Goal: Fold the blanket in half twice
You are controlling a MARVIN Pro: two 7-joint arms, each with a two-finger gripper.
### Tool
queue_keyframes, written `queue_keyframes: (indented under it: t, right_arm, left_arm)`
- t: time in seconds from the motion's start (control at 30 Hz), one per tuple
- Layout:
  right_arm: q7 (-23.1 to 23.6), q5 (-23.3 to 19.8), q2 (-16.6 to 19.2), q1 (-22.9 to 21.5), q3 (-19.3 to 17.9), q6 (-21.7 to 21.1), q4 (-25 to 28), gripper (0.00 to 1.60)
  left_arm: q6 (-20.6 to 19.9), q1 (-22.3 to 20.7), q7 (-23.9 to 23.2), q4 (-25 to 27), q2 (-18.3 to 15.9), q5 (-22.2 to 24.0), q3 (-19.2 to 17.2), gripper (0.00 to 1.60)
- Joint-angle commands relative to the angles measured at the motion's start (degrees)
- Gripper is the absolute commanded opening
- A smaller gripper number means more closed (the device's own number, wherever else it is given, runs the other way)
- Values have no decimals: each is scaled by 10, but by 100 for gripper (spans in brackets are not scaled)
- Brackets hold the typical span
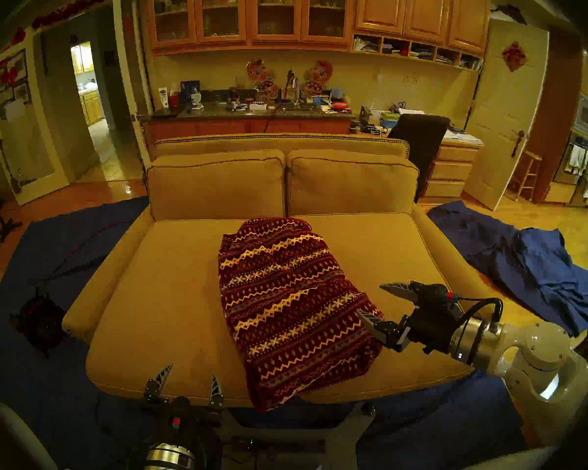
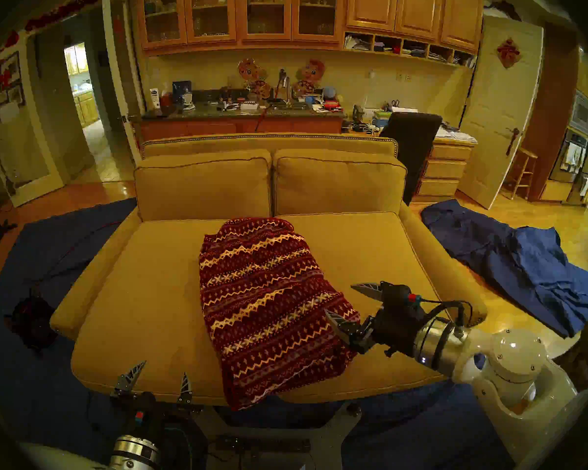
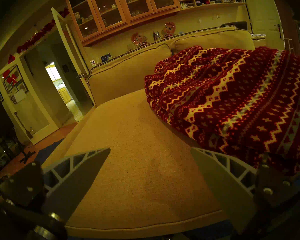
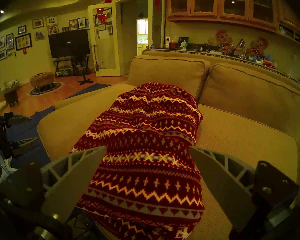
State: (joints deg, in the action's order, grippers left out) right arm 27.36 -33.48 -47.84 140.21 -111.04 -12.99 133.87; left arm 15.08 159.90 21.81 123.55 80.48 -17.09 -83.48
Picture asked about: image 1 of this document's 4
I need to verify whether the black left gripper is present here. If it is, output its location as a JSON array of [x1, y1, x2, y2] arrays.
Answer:
[[145, 364, 224, 450]]

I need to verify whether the cartoon animal wall decoration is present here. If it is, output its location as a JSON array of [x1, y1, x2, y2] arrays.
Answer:
[[246, 59, 280, 101], [301, 60, 334, 98]]

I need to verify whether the tall wooden oven cabinet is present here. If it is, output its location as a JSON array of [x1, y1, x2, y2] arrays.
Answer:
[[527, 31, 586, 204]]

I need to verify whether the yellow fabric sofa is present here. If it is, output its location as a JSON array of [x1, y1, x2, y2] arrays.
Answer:
[[61, 133, 501, 408]]

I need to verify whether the red patterned knit blanket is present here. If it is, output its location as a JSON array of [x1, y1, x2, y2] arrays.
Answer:
[[218, 218, 386, 412]]

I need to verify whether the metal sink faucet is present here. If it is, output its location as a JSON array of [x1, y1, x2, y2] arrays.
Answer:
[[285, 70, 302, 105]]

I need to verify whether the red diamond door ornament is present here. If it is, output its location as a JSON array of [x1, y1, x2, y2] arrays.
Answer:
[[501, 40, 528, 73]]

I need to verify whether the yellow sofa back cushion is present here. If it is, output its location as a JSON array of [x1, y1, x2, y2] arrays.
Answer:
[[286, 149, 419, 217], [146, 149, 287, 222]]

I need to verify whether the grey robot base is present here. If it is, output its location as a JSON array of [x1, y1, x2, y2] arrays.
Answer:
[[203, 403, 375, 470]]

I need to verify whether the stack of papers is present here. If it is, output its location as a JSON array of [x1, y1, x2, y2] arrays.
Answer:
[[443, 128, 485, 146]]

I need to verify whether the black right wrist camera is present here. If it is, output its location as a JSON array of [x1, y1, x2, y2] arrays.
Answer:
[[412, 281, 459, 308]]

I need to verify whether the wooden desk with drawers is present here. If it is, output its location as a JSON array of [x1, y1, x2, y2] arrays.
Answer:
[[418, 137, 482, 204]]

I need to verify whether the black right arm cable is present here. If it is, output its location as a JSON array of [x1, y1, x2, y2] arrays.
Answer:
[[458, 297, 504, 335]]

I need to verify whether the dark-topped wooden counter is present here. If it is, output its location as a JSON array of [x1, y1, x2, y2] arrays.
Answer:
[[147, 104, 356, 141]]

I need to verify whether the solid wooden wall cabinet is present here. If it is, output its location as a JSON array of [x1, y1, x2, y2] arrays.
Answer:
[[355, 0, 491, 56]]

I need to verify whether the white door with ornament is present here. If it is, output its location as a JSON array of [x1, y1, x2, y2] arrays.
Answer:
[[465, 19, 550, 211]]

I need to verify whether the plain white open door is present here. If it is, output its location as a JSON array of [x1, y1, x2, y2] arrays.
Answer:
[[113, 0, 153, 168]]

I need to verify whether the crumpled blue blanket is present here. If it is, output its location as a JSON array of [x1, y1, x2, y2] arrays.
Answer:
[[427, 201, 588, 338]]

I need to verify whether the yellow-lit kitchen base cabinet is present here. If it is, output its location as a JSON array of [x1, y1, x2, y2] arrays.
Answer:
[[81, 90, 104, 127]]

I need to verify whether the glass-door wooden wall cabinet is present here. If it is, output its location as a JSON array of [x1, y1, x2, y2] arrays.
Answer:
[[146, 0, 356, 56]]

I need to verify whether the dark red cable coil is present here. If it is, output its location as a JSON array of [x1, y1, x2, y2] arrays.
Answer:
[[10, 295, 64, 352]]

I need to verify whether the black office chair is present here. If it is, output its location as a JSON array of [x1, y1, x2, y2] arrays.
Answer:
[[389, 114, 451, 203]]

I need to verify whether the black floor stand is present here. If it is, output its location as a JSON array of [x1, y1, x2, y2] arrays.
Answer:
[[0, 168, 24, 243]]

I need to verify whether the white hanging towel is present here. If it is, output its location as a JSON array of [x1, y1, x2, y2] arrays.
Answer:
[[565, 143, 588, 176]]

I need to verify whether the yellow sofa seat cushion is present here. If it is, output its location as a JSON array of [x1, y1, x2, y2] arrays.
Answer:
[[86, 218, 294, 407], [283, 212, 485, 403]]

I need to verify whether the large black picture frame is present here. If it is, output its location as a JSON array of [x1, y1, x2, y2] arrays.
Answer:
[[0, 48, 29, 96]]

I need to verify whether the wooden cubby shelf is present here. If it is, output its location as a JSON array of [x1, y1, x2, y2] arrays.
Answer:
[[351, 32, 485, 72]]

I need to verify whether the red garland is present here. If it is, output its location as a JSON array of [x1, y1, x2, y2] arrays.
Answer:
[[32, 0, 113, 30]]

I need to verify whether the dark plant decoration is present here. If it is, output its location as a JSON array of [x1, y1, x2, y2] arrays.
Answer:
[[491, 3, 527, 25]]

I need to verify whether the large navy floor cloth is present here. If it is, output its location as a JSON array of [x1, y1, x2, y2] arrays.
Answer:
[[0, 196, 527, 470]]

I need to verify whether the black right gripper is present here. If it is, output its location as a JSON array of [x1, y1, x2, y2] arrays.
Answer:
[[356, 282, 464, 354]]

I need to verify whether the small wooden stool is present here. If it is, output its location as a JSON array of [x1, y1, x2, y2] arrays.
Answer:
[[509, 150, 543, 203]]

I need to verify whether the stainless wall oven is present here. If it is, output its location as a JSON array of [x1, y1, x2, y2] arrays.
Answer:
[[554, 93, 588, 186]]

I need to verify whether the white mirrored door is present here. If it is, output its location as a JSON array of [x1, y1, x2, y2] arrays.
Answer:
[[0, 33, 70, 206]]

